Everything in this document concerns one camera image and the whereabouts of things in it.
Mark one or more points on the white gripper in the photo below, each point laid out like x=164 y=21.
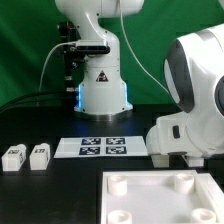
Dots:
x=186 y=134

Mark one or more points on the white square tabletop tray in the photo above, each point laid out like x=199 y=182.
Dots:
x=161 y=197

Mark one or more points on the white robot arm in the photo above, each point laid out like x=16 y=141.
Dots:
x=193 y=70

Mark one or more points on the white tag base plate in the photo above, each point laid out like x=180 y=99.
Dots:
x=101 y=147

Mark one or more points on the black camera stand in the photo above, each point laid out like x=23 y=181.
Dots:
x=72 y=61

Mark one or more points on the grey mounted camera bar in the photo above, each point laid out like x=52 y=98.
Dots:
x=92 y=46

